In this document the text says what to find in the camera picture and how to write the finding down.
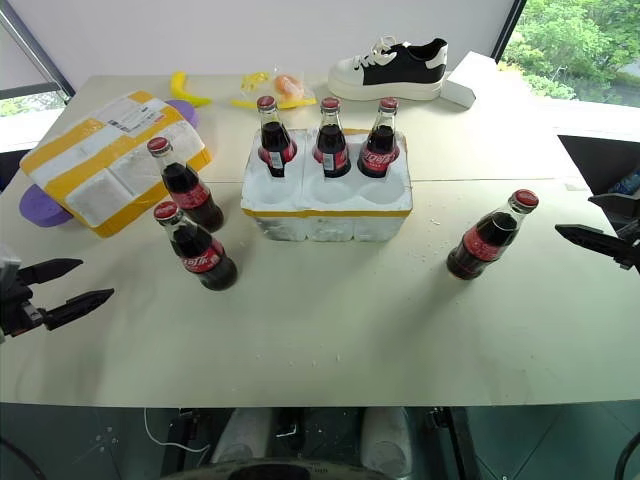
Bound black table leg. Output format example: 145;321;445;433
446;406;482;480

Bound thin white cable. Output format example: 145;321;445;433
144;408;187;449

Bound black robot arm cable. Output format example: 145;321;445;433
616;431;640;480

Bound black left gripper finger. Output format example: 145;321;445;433
41;287;116;332
18;257;85;288

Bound white cardboard box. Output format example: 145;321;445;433
439;51;507;108

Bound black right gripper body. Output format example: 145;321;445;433
617;218;640;275

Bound white foam bottle tray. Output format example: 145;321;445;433
240;127;415;243

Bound white foam lid yellow tape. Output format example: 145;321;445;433
19;90;215;239

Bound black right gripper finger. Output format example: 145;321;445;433
554;223;638;272
587;191;640;222

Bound purple plate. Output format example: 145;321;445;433
19;98;202;229

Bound glass cola bottle red cap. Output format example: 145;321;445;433
153;201;238;292
313;97;353;179
146;136;225;234
357;97;401;180
446;189;540;281
256;95;297;180

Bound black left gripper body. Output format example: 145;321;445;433
0;272;47;339

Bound dark open bin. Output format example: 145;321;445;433
556;133;640;197

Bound grey metal diagonal bar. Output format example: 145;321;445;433
0;8;76;107

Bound black window frame post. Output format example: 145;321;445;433
492;0;527;65

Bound blue plastic bottle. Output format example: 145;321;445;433
611;168;640;196

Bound yellow toy banana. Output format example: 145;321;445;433
169;71;214;108

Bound black and white platform sneaker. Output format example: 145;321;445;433
327;34;450;103

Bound clear plastic bag yellow items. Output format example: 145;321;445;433
229;64;317;111

